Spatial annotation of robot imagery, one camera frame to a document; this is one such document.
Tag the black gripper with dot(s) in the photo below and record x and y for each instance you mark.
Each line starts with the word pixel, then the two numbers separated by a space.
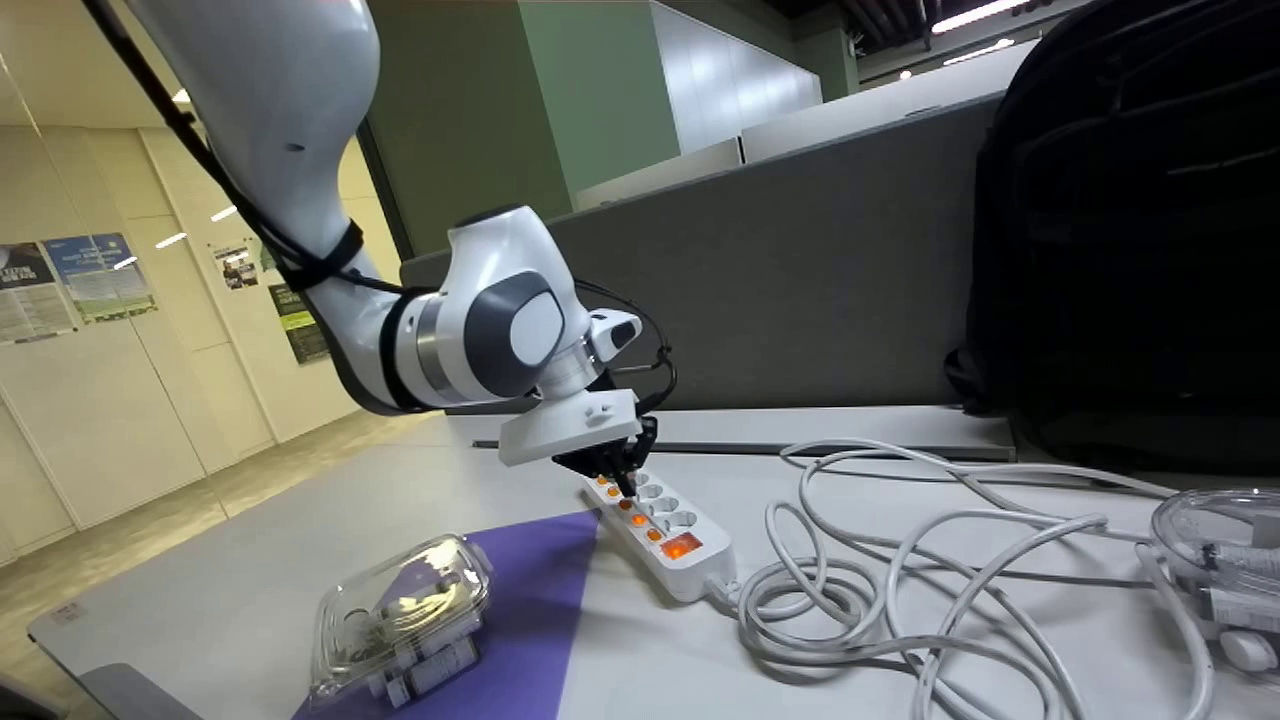
pixel 604 461

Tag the white power strip orange switches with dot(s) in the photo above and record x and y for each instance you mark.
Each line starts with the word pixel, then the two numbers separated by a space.
pixel 674 543

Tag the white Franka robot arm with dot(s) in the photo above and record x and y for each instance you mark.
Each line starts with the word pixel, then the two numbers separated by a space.
pixel 282 92

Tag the purple mat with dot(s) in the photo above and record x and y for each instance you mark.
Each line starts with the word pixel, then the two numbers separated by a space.
pixel 533 612

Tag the clear bag of white adapters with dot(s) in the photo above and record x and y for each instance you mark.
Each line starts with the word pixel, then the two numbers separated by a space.
pixel 407 626

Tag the grey desk partition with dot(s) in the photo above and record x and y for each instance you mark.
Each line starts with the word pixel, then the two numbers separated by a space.
pixel 801 266

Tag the black backpack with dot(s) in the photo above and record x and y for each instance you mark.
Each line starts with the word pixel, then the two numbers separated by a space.
pixel 1135 240

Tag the ceiling strip light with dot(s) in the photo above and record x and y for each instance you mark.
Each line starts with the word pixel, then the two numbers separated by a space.
pixel 982 13

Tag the black and green wall poster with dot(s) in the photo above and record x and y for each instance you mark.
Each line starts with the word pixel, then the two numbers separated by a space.
pixel 297 333

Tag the small photo wall poster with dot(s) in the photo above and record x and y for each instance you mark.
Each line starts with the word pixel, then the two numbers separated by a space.
pixel 239 268

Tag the blue and green wall poster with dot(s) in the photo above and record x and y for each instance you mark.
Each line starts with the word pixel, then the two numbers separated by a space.
pixel 100 275

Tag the grey wall poster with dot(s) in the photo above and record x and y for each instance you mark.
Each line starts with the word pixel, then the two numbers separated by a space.
pixel 24 295

